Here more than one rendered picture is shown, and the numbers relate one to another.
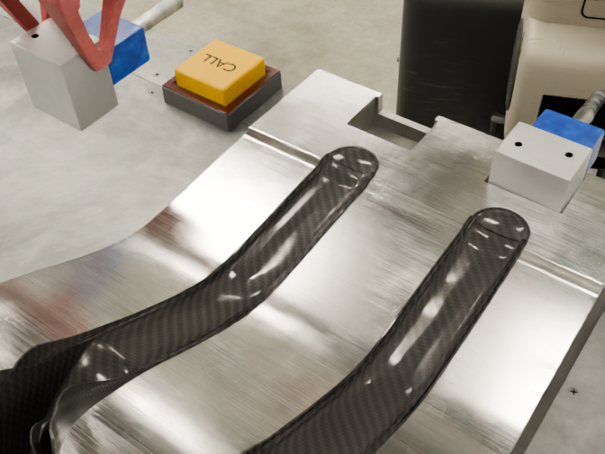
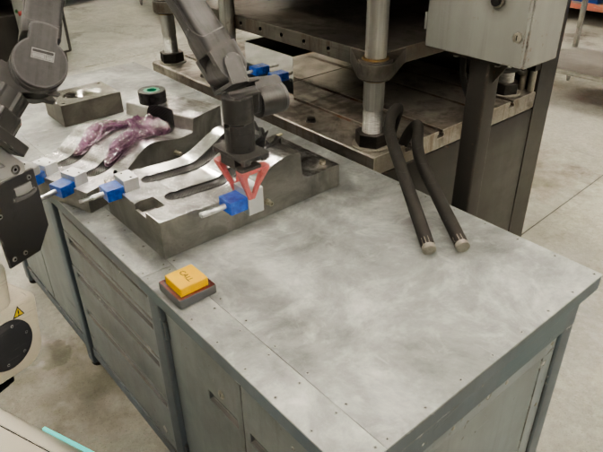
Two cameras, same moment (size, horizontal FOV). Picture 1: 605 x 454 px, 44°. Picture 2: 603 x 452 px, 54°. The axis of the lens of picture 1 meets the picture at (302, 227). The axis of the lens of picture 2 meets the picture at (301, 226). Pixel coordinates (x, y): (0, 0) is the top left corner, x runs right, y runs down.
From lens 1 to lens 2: 154 cm
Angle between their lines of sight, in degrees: 101
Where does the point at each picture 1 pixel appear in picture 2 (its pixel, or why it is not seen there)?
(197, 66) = (196, 275)
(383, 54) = not seen: outside the picture
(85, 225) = (262, 250)
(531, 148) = (128, 176)
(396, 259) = (178, 179)
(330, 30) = not seen: outside the picture
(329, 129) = (170, 204)
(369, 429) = (205, 157)
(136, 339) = not seen: hidden behind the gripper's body
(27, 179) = (283, 269)
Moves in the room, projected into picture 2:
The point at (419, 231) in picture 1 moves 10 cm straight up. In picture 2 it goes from (168, 182) to (161, 142)
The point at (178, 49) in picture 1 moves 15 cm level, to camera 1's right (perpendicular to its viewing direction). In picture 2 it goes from (197, 322) to (120, 311)
